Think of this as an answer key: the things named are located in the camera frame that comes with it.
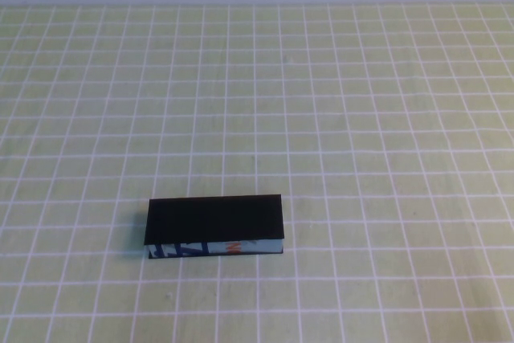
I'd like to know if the black glasses case printed side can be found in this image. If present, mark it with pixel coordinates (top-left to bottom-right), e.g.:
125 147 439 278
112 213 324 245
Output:
143 194 286 259

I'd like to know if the green checkered tablecloth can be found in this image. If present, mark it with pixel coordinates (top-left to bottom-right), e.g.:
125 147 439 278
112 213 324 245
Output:
0 3 514 343

